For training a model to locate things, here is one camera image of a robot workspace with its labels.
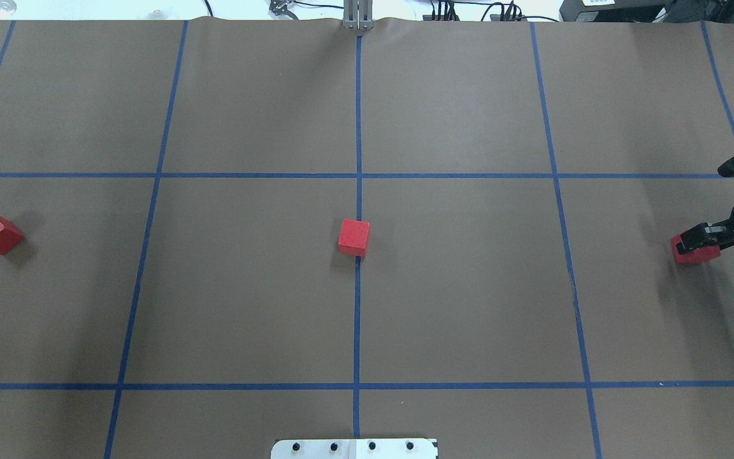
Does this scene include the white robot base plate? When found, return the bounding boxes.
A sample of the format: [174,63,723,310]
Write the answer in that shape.
[270,438,439,458]

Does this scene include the aluminium frame post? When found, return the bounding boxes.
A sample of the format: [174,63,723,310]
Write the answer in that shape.
[342,0,375,31]

